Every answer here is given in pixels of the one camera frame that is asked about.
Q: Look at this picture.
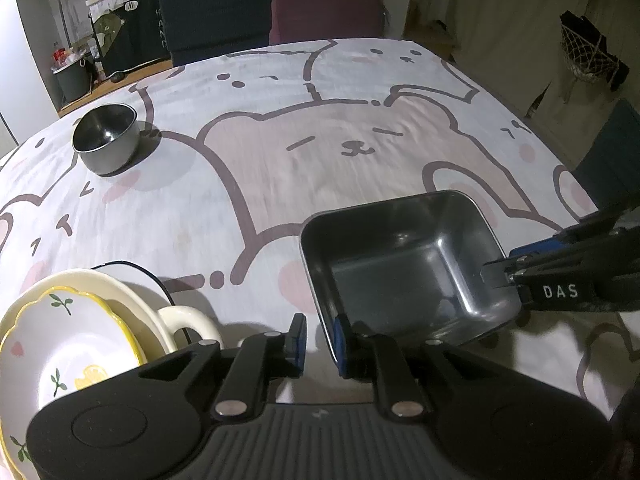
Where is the large rectangular steel tray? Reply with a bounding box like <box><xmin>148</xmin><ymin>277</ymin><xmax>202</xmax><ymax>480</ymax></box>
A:
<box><xmin>299</xmin><ymin>191</ymin><xmax>521</xmax><ymax>363</ymax></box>

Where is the bear pattern tablecloth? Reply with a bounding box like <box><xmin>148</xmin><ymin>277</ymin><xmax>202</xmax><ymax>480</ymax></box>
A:
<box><xmin>0</xmin><ymin>37</ymin><xmax>640</xmax><ymax>421</ymax></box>

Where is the dark blue cushion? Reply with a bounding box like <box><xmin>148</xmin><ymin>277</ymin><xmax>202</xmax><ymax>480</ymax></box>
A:
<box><xmin>158</xmin><ymin>0</ymin><xmax>271</xmax><ymax>66</ymax></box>

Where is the maroon cushion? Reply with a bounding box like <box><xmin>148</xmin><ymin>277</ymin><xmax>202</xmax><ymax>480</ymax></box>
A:
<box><xmin>269</xmin><ymin>0</ymin><xmax>385</xmax><ymax>46</ymax></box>

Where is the black sideboard with lettering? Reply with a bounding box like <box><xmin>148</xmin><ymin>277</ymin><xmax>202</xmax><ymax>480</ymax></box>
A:
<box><xmin>93</xmin><ymin>0</ymin><xmax>169</xmax><ymax>77</ymax></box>

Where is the round steel bowl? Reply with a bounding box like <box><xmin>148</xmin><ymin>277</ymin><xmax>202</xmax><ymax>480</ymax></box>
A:
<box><xmin>72</xmin><ymin>103</ymin><xmax>140</xmax><ymax>176</ymax></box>

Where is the yellow rimmed floral plate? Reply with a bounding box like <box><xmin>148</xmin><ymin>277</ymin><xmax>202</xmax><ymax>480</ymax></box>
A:
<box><xmin>1</xmin><ymin>286</ymin><xmax>146</xmax><ymax>479</ymax></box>

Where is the grey trash bin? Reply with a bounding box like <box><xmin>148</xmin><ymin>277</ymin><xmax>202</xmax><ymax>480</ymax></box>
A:
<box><xmin>53</xmin><ymin>56</ymin><xmax>94</xmax><ymax>104</ymax></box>

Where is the hanging net bag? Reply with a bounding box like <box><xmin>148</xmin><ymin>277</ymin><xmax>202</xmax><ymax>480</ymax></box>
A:
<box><xmin>560</xmin><ymin>11</ymin><xmax>630</xmax><ymax>92</ymax></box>

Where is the cream bowl with handles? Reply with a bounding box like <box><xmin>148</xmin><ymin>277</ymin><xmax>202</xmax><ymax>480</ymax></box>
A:
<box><xmin>1</xmin><ymin>270</ymin><xmax>222</xmax><ymax>361</ymax></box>

